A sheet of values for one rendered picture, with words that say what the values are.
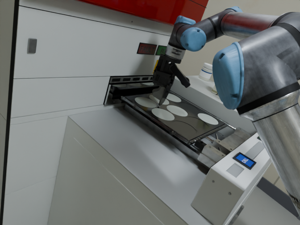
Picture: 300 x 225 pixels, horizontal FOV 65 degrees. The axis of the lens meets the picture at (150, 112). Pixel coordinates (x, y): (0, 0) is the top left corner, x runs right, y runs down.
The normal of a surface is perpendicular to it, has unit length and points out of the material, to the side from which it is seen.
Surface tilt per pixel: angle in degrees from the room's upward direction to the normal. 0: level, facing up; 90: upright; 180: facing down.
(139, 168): 0
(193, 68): 90
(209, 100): 90
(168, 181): 0
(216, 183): 90
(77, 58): 90
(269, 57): 62
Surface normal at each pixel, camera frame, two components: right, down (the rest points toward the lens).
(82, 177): -0.62, 0.14
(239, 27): -0.99, 0.03
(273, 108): 0.00, 0.64
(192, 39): 0.18, 0.47
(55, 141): 0.72, 0.48
